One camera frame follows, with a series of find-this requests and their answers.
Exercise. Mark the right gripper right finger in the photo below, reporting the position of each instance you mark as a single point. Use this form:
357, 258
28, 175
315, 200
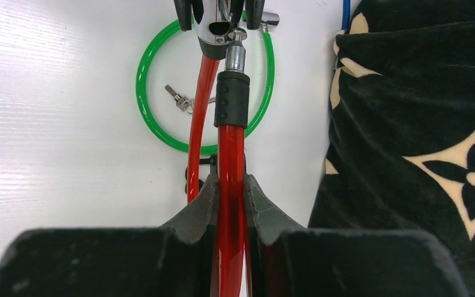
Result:
287, 259

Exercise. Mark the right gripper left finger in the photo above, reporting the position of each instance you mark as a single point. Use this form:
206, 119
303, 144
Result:
174, 259

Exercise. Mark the black floral pillow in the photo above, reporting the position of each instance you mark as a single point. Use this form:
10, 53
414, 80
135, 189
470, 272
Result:
402, 128

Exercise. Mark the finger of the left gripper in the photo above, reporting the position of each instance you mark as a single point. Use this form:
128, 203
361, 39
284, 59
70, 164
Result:
188, 12
254, 11

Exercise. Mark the red cable lock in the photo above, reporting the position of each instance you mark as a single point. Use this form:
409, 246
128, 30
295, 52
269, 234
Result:
221, 39

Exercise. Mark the blue cable lock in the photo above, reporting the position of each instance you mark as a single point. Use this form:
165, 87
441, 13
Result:
346, 14

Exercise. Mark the cable lock keys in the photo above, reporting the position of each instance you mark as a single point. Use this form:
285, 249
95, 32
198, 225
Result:
185, 104

